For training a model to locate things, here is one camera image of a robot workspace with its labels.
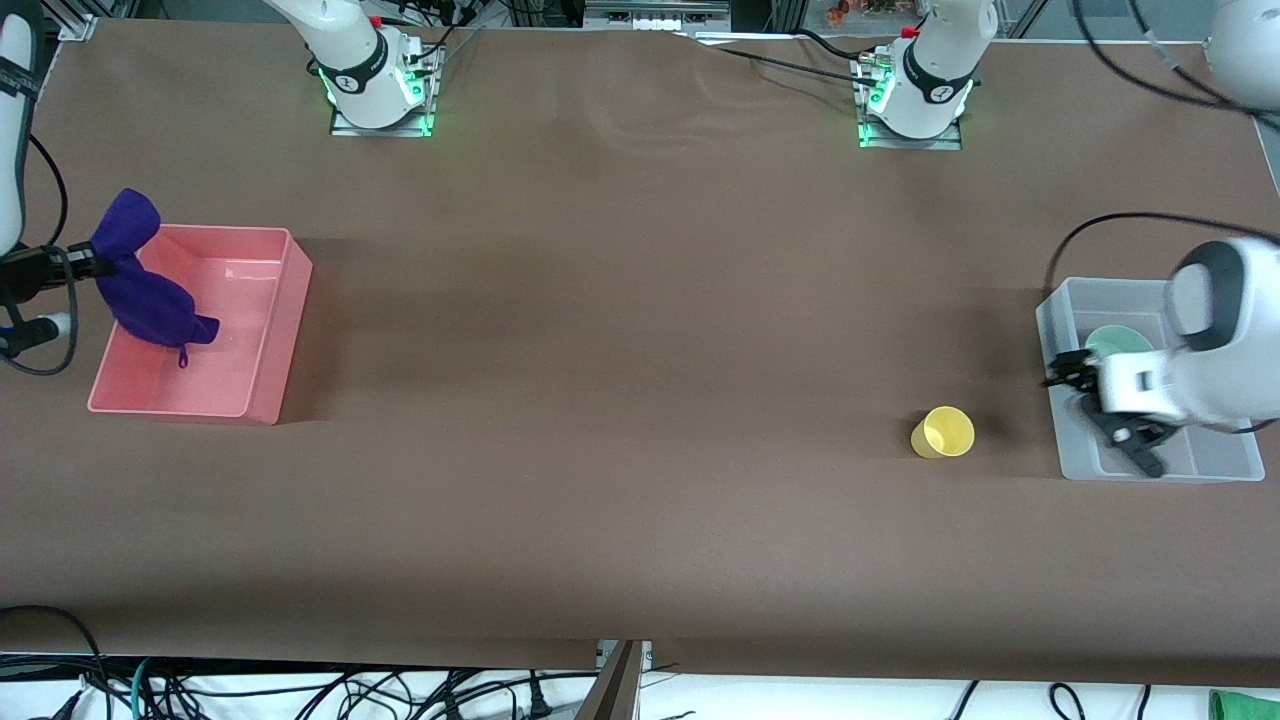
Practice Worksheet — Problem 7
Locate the light green bowl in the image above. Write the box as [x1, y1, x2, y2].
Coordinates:
[1084, 325, 1155, 365]

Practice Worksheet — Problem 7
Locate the purple cloth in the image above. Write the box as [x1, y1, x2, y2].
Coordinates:
[90, 188, 221, 369]

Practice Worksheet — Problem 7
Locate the yellow plastic cup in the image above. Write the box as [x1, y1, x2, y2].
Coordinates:
[910, 405, 976, 460]

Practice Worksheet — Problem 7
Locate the black connector with white tip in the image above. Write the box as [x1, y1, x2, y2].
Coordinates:
[0, 313, 74, 354]

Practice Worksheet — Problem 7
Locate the clear plastic bin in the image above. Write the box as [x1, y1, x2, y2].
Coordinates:
[1035, 276, 1266, 483]

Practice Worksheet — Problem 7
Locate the pink plastic bin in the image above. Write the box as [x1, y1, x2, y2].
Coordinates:
[87, 225, 314, 427]

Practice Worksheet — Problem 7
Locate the green object at table edge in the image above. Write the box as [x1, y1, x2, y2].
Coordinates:
[1208, 688, 1280, 720]

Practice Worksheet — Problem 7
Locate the white power strip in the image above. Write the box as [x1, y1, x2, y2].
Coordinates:
[584, 0, 733, 33]

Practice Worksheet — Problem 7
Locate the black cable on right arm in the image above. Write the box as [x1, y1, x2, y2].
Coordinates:
[0, 132, 80, 377]

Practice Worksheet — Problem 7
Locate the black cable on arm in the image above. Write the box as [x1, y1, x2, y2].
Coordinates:
[1044, 211, 1280, 293]
[0, 132, 80, 377]

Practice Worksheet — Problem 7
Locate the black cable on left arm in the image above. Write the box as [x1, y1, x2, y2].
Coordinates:
[1044, 211, 1280, 293]

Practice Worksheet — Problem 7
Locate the aluminium frame profile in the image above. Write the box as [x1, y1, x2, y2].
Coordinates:
[42, 0, 103, 43]

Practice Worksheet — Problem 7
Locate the metal base plate of left arm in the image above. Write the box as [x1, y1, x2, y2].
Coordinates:
[851, 55, 965, 152]

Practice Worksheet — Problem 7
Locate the black overhead cable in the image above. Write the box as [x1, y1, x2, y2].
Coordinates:
[1068, 0, 1280, 129]

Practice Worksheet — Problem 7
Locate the metal base plate of right arm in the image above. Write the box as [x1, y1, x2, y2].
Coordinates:
[329, 40, 444, 138]

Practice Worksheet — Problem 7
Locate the black cable to left base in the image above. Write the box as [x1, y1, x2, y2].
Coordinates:
[678, 26, 881, 89]

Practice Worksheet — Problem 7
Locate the tangle of black floor cables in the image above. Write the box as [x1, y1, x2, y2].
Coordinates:
[0, 604, 601, 720]

